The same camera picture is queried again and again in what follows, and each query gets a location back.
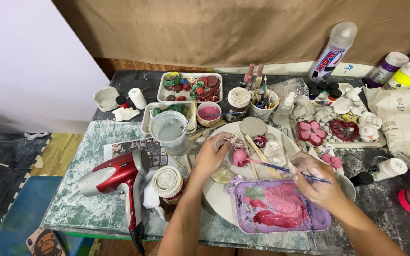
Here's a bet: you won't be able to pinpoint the grey clay disc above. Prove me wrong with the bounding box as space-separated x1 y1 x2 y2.
239 117 268 138

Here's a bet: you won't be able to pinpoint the checked tray of clay figures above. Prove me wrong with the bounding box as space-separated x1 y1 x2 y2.
290 83 388 149

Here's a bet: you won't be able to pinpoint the dark red clay heart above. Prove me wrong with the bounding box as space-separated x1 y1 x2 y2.
329 119 360 142

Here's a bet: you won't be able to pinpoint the flat wooden stick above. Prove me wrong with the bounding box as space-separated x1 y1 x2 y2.
187 120 228 142

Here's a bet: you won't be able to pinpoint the purple paint palette tray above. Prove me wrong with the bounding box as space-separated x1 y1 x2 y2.
227 176 332 235

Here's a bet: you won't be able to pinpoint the phone with monkey case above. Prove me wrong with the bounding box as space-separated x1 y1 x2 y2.
26 228 67 256

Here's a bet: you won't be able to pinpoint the small clear spray bottle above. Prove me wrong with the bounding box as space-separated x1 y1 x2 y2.
272 92 297 126

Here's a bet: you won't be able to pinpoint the blue handled paintbrush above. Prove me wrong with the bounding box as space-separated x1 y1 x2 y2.
246 158 332 185

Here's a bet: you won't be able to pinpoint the person's left hand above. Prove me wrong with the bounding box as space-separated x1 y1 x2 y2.
193 132 243 181

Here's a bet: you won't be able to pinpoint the white snowman figurine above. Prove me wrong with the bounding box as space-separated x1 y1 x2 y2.
359 124 380 143

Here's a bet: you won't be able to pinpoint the bowl of pink paint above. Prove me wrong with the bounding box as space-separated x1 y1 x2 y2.
197 101 223 127

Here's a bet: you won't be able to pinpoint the thin blue paintbrush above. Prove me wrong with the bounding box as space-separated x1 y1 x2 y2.
305 198 319 249

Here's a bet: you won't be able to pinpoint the clear plastic bag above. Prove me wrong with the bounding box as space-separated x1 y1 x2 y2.
268 78 310 104

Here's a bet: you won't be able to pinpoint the crumpled white tissue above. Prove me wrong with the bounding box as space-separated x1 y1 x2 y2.
24 132 50 141

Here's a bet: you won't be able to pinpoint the yellow paint bottle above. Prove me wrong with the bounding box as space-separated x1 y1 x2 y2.
382 61 410 90

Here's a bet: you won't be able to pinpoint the small red paint bottle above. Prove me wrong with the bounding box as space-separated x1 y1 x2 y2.
115 95 130 109

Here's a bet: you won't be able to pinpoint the yellowish clay disc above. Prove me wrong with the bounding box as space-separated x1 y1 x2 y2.
210 166 238 185

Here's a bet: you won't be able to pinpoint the purple paint bottle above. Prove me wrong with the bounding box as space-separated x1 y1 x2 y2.
363 51 409 89

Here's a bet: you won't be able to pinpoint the pink clay figurine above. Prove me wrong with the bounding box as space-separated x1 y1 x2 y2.
232 149 250 168

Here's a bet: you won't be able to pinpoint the pink clay pieces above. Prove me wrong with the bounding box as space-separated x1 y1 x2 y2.
321 153 344 170

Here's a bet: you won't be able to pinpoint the white bowl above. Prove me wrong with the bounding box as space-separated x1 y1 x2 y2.
336 172 357 203

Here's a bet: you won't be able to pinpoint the paintbrush in pink bowl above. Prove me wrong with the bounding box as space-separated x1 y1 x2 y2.
204 111 247 118

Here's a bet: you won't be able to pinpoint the white tray of painted pieces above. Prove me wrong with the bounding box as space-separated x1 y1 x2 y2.
157 72 224 104

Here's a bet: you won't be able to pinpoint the round white work board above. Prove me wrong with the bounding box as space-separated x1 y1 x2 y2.
202 121 301 227

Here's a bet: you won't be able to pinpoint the clear plastic water cup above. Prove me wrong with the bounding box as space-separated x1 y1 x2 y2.
149 110 188 156

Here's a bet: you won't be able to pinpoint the pink clay flower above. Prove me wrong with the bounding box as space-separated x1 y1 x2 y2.
296 120 329 146

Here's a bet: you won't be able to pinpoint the printed photo sheet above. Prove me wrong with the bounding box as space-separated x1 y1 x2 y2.
103 137 169 168

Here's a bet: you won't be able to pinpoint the white cup of brushes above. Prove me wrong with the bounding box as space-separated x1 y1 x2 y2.
248 75 281 122

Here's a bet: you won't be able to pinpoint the green cutting mat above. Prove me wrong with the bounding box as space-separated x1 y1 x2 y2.
43 120 205 235

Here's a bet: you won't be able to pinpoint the person's right hand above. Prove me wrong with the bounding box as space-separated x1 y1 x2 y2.
288 151 349 214

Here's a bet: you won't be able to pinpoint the wooden modelling stick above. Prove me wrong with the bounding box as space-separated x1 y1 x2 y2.
244 134 284 180

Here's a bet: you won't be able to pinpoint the white clay dish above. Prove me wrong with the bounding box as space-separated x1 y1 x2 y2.
93 86 120 112

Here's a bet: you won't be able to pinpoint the tall white spray can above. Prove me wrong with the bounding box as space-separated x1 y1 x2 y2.
308 21 358 83

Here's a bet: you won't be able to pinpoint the white lidded brown jar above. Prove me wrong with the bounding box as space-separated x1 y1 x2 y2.
226 87 251 123

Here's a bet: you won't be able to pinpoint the red and silver hair dryer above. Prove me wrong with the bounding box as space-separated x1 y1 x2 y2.
78 149 151 256

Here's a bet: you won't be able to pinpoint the white clay lump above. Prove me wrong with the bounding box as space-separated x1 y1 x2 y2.
112 107 141 122

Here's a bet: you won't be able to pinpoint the blue stool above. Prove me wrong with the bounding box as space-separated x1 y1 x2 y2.
0 176 95 256

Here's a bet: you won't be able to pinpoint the white lidded red jar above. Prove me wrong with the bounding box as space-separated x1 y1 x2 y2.
151 166 185 205

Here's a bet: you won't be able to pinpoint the pink tube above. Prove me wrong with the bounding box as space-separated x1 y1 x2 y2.
255 64 265 87
244 63 256 84

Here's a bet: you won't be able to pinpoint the white tray of green pieces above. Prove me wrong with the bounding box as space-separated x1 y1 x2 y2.
140 102 198 135

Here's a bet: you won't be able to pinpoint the brown paper backdrop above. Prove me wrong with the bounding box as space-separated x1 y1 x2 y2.
51 0 410 68

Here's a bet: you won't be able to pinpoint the small white bottle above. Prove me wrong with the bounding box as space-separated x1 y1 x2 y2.
128 88 148 110

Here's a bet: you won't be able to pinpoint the white printed bag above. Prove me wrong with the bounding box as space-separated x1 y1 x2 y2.
364 86 410 182

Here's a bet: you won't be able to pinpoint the white bottle with black cap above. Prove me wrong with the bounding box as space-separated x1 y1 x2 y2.
349 157 408 187

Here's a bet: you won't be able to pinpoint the set of black capped paints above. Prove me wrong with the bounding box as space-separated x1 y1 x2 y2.
307 81 343 106

